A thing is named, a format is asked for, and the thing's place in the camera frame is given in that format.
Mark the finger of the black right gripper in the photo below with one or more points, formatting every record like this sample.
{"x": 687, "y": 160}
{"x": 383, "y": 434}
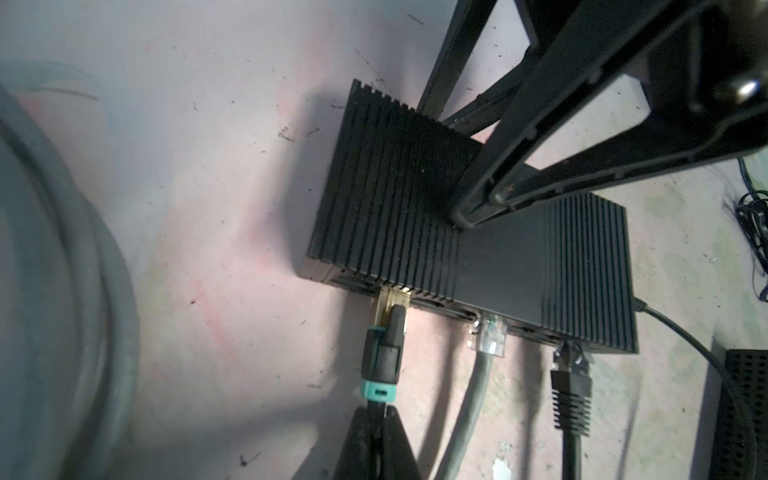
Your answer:
{"x": 466, "y": 25}
{"x": 579, "y": 123}

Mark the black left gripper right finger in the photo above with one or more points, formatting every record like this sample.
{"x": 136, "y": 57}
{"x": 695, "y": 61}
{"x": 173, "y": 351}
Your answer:
{"x": 397, "y": 461}

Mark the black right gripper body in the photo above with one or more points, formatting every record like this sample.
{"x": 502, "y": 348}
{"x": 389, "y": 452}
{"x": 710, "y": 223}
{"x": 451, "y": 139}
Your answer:
{"x": 710, "y": 68}

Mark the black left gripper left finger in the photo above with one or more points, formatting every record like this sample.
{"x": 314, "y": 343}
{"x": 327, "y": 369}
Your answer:
{"x": 356, "y": 458}

